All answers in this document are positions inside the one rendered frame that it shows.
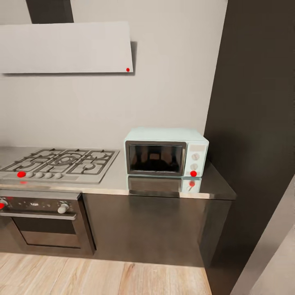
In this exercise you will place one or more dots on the oven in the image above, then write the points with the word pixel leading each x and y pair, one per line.
pixel 46 221

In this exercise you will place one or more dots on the range hood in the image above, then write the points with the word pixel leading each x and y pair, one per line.
pixel 53 43

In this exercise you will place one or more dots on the fridge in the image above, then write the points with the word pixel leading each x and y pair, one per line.
pixel 250 127

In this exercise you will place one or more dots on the microwave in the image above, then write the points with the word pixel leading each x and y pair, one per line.
pixel 165 151

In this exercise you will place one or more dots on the burner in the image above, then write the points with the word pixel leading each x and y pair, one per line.
pixel 61 165

